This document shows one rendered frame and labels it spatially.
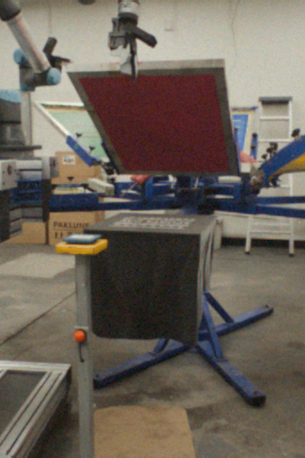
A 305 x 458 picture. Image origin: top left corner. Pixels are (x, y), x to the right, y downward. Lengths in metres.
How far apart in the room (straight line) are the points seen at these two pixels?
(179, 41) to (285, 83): 1.35
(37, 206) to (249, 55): 4.69
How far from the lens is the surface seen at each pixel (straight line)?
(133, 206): 3.14
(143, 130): 2.32
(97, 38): 7.02
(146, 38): 1.85
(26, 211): 2.27
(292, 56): 6.58
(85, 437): 1.98
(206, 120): 2.21
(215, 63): 1.96
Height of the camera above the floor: 1.28
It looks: 9 degrees down
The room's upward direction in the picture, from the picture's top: straight up
